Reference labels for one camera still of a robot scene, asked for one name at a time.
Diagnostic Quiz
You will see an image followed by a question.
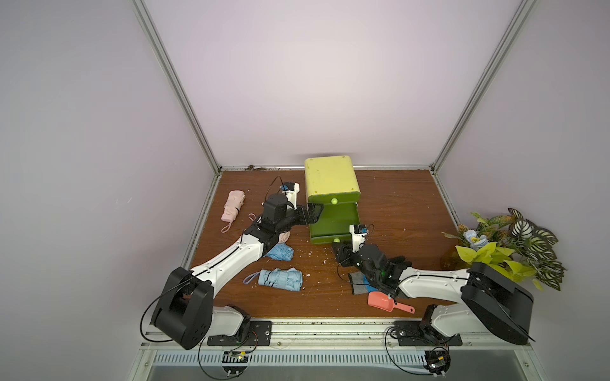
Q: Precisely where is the yellow-green drawer cabinet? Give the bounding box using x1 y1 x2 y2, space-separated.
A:
304 156 361 244

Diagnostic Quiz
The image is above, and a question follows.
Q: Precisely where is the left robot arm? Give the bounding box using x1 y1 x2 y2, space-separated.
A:
149 190 324 350

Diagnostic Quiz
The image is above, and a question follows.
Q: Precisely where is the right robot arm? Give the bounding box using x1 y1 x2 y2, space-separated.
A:
332 242 534 345

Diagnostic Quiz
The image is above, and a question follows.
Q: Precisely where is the pink umbrella near centre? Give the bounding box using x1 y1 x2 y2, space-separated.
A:
248 213 291 244

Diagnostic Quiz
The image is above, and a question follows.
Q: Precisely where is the pink umbrella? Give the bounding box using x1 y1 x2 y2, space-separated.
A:
221 190 246 233
248 213 291 244

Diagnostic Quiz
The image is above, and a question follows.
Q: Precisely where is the light blue umbrella upper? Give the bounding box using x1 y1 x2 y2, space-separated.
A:
265 243 294 261

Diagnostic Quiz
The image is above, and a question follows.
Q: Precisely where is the light blue umbrella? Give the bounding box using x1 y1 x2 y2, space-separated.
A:
265 243 294 261
242 268 303 292

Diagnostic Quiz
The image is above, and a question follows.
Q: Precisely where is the pink umbrella far left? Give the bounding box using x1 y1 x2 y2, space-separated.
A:
221 190 246 233

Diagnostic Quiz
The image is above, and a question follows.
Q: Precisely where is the light blue umbrella lower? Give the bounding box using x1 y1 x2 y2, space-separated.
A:
242 268 303 292

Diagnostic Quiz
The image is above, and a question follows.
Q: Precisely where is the pink plastic scoop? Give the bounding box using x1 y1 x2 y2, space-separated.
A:
367 291 416 314

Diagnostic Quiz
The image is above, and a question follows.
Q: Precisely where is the black and blue work glove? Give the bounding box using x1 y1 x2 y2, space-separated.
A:
347 257 411 296

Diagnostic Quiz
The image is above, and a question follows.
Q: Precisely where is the right electronics board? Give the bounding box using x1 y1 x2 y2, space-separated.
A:
424 347 451 377

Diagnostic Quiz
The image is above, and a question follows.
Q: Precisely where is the electronics board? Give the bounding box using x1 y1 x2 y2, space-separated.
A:
424 347 451 377
221 351 250 379

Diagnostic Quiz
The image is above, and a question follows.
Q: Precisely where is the artificial potted plant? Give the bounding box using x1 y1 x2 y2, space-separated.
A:
443 208 567 291

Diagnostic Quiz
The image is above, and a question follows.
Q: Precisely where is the left electronics board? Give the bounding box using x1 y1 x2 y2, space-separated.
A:
221 351 250 379

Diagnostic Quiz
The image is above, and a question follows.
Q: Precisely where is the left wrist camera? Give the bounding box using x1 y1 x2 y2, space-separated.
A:
281 182 300 210

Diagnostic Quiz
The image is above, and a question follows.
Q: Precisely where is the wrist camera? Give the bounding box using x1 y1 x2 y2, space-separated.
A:
349 224 369 253
281 182 300 210

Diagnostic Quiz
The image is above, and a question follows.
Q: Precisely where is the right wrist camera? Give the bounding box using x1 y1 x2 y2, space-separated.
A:
349 224 369 253

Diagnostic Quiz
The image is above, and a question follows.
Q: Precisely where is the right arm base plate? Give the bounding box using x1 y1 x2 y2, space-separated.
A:
389 304 463 347

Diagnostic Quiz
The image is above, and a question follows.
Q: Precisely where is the aluminium front rail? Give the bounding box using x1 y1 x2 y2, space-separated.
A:
127 318 549 380

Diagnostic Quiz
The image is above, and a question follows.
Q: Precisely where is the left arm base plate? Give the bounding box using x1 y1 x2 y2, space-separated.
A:
205 306 273 347

